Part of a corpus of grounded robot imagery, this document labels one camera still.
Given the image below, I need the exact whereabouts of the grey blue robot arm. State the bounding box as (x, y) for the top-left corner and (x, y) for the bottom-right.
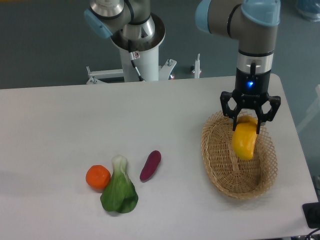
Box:
(84, 0), (281, 126)

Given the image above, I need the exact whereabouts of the purple sweet potato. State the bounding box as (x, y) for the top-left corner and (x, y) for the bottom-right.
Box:
(139, 150), (162, 182)

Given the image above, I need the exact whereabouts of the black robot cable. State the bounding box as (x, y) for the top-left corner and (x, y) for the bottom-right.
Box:
(127, 39), (145, 82)

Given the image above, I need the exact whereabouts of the orange tangerine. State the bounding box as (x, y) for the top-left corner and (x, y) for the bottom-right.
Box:
(85, 165), (111, 190)

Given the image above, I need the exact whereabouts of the woven wicker basket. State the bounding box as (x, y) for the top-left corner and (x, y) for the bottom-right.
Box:
(201, 111), (278, 200)

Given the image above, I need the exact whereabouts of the blue bag in corner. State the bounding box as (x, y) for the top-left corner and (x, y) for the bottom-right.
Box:
(295, 0), (320, 22)

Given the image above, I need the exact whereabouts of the black device at edge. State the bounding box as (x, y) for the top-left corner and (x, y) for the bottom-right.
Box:
(302, 202), (320, 229)

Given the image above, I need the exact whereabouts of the yellow mango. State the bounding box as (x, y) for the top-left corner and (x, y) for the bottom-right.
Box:
(231, 115), (258, 161)

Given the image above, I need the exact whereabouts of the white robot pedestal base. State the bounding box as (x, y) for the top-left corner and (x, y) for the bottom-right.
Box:
(86, 13), (177, 84)

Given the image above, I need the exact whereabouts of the green bok choy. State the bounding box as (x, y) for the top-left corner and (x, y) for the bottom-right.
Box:
(100, 155), (139, 214)

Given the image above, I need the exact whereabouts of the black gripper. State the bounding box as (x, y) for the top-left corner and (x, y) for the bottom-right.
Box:
(220, 68), (281, 134)

